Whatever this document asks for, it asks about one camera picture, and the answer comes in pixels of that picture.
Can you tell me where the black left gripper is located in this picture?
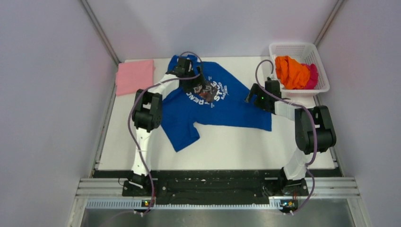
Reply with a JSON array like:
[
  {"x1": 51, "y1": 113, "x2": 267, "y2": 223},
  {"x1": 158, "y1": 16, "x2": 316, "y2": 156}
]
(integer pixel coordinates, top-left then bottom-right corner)
[{"x1": 182, "y1": 65, "x2": 207, "y2": 93}]

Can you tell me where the blue printed t shirt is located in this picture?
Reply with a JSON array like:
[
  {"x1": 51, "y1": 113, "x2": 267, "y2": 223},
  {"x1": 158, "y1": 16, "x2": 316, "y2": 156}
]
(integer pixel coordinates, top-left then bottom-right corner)
[{"x1": 161, "y1": 55, "x2": 272, "y2": 152}]

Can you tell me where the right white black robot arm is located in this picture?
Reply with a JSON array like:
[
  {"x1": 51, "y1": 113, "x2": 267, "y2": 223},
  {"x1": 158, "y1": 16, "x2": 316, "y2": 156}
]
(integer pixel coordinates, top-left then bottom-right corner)
[{"x1": 245, "y1": 79, "x2": 337, "y2": 195}]

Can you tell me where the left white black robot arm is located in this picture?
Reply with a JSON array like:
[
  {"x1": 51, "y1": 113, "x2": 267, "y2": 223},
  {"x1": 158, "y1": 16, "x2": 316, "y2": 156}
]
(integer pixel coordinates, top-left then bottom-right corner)
[{"x1": 128, "y1": 56, "x2": 206, "y2": 195}]

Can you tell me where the orange t shirt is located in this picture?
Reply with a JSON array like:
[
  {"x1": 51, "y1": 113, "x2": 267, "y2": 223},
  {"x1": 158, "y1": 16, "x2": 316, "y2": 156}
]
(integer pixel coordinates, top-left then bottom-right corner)
[{"x1": 275, "y1": 56, "x2": 311, "y2": 90}]

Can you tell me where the folded pink t shirt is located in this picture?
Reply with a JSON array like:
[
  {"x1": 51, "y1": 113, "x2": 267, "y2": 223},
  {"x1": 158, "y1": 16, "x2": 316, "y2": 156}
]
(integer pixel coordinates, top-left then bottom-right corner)
[{"x1": 115, "y1": 60, "x2": 155, "y2": 96}]

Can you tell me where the magenta t shirt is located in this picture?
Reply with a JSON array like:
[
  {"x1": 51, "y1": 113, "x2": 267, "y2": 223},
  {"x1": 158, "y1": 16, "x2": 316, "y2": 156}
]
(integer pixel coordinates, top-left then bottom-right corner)
[{"x1": 302, "y1": 64, "x2": 319, "y2": 90}]

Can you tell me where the white plastic laundry basket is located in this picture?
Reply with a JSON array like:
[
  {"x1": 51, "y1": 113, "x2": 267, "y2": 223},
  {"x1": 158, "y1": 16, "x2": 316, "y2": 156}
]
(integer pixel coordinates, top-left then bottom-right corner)
[{"x1": 269, "y1": 42, "x2": 330, "y2": 97}]

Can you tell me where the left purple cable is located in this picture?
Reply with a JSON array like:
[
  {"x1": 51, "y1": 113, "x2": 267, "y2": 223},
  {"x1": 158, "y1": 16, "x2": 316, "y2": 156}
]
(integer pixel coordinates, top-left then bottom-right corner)
[{"x1": 127, "y1": 51, "x2": 205, "y2": 217}]

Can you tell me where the purple cable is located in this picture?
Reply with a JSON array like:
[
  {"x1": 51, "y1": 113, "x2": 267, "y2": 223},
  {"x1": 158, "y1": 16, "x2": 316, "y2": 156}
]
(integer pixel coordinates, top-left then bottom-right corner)
[
  {"x1": 127, "y1": 51, "x2": 205, "y2": 217},
  {"x1": 254, "y1": 59, "x2": 319, "y2": 215}
]

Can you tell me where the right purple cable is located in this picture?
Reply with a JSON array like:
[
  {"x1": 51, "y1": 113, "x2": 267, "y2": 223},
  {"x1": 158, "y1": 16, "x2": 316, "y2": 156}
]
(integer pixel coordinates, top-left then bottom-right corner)
[{"x1": 254, "y1": 59, "x2": 319, "y2": 215}]

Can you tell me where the white slotted cable duct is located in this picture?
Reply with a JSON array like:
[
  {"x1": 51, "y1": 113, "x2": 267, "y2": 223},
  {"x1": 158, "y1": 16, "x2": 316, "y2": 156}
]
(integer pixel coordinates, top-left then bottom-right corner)
[{"x1": 86, "y1": 199, "x2": 283, "y2": 210}]

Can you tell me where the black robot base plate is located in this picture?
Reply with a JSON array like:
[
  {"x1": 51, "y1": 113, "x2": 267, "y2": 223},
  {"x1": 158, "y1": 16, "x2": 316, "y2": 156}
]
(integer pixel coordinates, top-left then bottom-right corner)
[{"x1": 122, "y1": 170, "x2": 309, "y2": 205}]

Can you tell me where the aluminium rail frame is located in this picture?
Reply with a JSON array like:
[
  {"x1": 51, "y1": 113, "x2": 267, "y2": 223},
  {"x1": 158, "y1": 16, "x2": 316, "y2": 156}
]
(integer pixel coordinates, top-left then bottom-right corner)
[{"x1": 68, "y1": 177, "x2": 371, "y2": 227}]

